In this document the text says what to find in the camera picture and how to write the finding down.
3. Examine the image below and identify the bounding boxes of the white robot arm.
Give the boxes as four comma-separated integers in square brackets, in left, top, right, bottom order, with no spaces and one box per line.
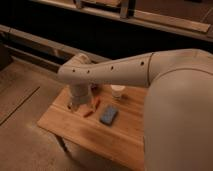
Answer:
[58,49,213,171]

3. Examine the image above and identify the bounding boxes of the wooden table leg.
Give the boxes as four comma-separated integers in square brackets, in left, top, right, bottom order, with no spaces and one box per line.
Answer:
[56,136,68,152]

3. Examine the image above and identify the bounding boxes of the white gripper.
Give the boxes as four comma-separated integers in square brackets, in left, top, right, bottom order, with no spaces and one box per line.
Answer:
[67,84,92,111]

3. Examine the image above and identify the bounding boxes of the white cup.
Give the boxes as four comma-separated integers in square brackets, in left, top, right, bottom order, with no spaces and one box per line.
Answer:
[111,85,125,99]

